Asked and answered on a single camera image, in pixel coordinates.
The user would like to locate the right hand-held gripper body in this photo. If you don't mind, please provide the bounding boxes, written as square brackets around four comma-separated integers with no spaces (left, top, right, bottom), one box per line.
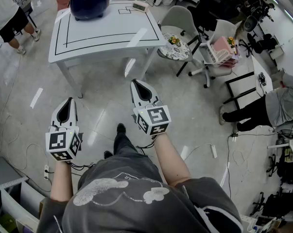
[133,100,172,136]

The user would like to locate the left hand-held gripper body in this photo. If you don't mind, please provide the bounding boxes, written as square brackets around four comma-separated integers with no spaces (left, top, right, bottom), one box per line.
[45,120,83,163]

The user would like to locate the person's left forearm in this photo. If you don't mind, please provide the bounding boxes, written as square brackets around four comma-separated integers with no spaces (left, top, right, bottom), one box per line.
[50,160,74,202]

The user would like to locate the person's right forearm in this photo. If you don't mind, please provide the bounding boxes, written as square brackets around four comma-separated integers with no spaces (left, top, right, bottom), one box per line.
[151,133,192,188]

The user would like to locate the person's black trousers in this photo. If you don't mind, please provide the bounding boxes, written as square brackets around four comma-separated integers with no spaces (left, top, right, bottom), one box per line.
[113,130,151,160]

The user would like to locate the grey metal shelf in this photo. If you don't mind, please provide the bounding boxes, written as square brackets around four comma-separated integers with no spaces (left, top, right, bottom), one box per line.
[0,176,47,233]

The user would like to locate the white plastic basket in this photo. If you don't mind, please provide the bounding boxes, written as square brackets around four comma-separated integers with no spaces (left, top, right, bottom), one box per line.
[206,36,240,66]

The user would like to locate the white table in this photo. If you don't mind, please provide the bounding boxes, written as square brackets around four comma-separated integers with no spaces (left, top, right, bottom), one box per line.
[48,0,167,99]

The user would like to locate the grey chair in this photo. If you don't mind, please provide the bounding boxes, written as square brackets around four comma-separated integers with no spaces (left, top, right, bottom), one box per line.
[157,5,202,77]

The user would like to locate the person's grey printed shirt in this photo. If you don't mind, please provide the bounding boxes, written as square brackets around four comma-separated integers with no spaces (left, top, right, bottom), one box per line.
[36,153,244,233]

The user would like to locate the white office chair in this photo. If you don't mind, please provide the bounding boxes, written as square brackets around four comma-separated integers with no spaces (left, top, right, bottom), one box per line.
[189,19,240,89]

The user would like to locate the navy rice cooker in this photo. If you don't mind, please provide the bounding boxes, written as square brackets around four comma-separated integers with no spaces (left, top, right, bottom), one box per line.
[70,0,111,21]

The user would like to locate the black office chair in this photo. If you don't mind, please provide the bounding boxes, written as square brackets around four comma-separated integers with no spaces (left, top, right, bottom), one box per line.
[238,33,279,58]
[187,0,245,41]

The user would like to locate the black-framed white desk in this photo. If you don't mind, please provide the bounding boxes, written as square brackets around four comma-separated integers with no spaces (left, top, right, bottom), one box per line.
[223,55,275,111]

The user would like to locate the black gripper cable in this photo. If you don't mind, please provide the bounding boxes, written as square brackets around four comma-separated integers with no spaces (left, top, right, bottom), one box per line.
[135,136,158,155]
[68,161,96,172]

